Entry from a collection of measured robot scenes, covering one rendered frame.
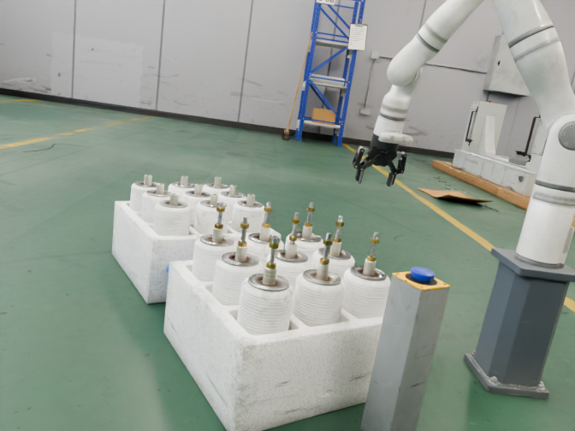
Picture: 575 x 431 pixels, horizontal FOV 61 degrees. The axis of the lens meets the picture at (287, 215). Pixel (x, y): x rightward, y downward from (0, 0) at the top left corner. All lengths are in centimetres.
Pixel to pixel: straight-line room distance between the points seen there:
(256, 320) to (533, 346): 66
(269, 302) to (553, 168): 67
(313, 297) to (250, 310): 13
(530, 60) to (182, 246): 92
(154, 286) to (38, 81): 682
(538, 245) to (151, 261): 92
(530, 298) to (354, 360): 42
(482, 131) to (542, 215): 442
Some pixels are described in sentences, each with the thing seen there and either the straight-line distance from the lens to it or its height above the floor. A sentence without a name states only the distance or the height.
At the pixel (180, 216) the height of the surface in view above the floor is 23.
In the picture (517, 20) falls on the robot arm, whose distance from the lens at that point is 119.
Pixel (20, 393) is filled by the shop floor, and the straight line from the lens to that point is 104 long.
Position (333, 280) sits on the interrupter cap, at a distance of 94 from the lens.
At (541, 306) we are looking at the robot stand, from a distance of 121.
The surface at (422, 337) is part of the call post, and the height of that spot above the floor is 22.
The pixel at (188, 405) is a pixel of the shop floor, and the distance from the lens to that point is 99.
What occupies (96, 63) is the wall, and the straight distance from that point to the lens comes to 771.
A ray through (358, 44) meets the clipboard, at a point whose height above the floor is 134.
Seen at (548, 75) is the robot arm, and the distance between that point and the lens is 120.
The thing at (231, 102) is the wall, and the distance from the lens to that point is 732.
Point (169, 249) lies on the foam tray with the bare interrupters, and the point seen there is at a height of 15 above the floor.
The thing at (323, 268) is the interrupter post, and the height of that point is 27.
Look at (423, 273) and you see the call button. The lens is 84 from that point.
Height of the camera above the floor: 58
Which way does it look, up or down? 14 degrees down
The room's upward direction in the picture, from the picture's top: 8 degrees clockwise
